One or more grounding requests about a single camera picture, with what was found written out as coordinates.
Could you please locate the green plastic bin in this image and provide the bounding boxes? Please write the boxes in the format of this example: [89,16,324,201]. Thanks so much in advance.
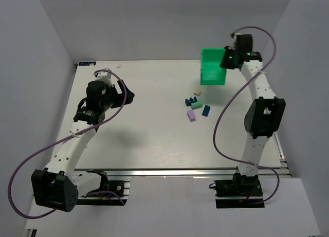
[200,48,227,85]

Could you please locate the dark blue rectangular block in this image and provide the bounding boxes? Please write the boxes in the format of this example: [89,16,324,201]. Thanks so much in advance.
[202,105,211,117]

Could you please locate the dark blue bridge block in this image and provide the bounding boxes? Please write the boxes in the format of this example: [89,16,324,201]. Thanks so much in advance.
[185,97,197,106]

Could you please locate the green cylinder block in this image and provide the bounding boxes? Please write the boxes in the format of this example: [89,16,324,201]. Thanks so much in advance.
[190,101,203,110]

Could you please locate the purple house-shaped block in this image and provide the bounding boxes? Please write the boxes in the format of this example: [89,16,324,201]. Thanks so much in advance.
[187,110,196,122]

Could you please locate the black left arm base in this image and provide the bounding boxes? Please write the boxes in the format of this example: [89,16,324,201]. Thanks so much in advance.
[72,169,130,206]

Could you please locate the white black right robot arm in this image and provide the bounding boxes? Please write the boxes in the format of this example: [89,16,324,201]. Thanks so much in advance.
[221,33,286,177]

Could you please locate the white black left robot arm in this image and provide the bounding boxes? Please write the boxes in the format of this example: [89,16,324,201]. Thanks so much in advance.
[31,80,135,212]

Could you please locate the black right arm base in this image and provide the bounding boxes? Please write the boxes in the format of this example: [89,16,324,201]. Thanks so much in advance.
[209,173,265,209]

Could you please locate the beige square block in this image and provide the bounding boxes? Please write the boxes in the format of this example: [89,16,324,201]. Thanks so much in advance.
[194,90,202,96]

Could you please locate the blue label sticker left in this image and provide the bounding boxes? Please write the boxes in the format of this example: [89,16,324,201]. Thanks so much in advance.
[78,61,96,66]

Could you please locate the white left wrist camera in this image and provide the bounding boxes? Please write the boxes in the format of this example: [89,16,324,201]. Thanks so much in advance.
[94,68,112,85]

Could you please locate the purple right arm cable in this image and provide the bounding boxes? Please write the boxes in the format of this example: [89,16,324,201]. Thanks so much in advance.
[214,26,280,203]

